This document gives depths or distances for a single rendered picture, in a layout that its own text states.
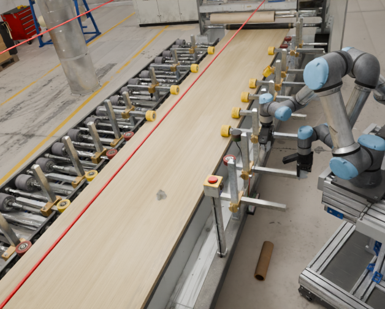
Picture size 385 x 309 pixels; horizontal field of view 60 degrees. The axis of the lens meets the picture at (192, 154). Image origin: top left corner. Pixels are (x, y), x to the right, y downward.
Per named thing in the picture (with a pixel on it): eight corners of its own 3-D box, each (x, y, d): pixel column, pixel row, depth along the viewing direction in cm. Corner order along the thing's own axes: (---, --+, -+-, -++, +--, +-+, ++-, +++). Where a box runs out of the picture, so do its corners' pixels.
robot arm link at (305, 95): (355, 37, 139) (295, 94, 184) (337, 45, 135) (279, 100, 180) (371, 60, 137) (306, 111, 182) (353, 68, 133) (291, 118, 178)
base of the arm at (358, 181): (387, 175, 159) (391, 159, 153) (373, 193, 152) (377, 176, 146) (355, 164, 169) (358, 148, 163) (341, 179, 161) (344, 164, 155)
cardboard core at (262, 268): (273, 242, 252) (265, 275, 231) (273, 248, 257) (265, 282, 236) (263, 240, 256) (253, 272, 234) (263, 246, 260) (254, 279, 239)
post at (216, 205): (227, 250, 178) (220, 189, 151) (225, 258, 174) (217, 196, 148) (219, 248, 180) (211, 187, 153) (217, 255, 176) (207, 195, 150)
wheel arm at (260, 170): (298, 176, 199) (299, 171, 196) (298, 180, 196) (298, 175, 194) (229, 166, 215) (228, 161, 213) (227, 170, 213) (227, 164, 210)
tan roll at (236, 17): (321, 19, 380) (322, 7, 373) (320, 22, 371) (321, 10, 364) (205, 22, 435) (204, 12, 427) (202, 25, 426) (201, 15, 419)
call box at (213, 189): (224, 189, 152) (222, 176, 148) (219, 199, 147) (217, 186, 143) (209, 186, 155) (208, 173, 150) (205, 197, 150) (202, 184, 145)
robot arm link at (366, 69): (396, 62, 148) (349, 155, 171) (377, 54, 156) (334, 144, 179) (379, 59, 143) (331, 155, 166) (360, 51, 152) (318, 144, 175)
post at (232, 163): (240, 221, 199) (235, 158, 171) (238, 225, 196) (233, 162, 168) (235, 220, 200) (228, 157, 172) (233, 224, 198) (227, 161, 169)
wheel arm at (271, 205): (285, 208, 184) (286, 203, 181) (285, 213, 181) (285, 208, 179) (213, 195, 200) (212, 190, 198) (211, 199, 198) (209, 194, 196)
